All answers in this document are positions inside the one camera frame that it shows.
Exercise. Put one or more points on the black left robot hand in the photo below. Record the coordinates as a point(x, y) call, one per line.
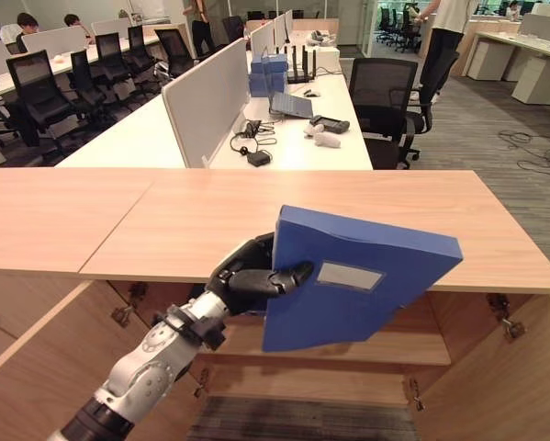
point(249, 281)

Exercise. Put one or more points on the blue file folder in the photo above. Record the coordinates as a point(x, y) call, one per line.
point(348, 285)

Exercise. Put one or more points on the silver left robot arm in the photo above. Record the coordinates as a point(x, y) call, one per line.
point(137, 367)

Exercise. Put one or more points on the metal cabinet hinge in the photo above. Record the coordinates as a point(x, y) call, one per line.
point(416, 396)
point(126, 307)
point(505, 317)
point(201, 382)

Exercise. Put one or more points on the wooden cabinet shelf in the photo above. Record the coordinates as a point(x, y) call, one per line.
point(348, 347)

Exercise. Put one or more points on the wooden office cabinet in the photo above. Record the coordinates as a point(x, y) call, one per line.
point(118, 220)

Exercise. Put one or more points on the white office desk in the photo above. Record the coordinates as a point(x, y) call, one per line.
point(297, 119)
point(22, 82)

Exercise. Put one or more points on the wooden cabinet door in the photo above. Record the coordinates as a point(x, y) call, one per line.
point(499, 372)
point(45, 367)

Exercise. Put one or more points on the black mesh office chair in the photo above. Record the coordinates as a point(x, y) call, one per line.
point(389, 105)

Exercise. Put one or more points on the black power adapter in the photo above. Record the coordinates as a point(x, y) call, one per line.
point(259, 159)

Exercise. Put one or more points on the grey desk divider panel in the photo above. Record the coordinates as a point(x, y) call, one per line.
point(54, 38)
point(205, 110)

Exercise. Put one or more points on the black handheld controller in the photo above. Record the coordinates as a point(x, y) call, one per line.
point(330, 124)

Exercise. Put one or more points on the open grey laptop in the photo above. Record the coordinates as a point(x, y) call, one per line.
point(291, 105)

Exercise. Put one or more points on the blue storage box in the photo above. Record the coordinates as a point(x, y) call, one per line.
point(268, 73)

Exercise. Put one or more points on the black wifi router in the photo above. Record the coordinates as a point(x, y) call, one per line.
point(300, 64)

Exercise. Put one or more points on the white cardboard box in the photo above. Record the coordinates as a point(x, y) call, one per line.
point(326, 57)

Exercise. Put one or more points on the standing person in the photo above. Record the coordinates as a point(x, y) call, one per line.
point(202, 27)
point(440, 41)

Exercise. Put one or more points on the white pedestal cabinet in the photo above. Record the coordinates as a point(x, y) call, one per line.
point(488, 59)
point(539, 81)

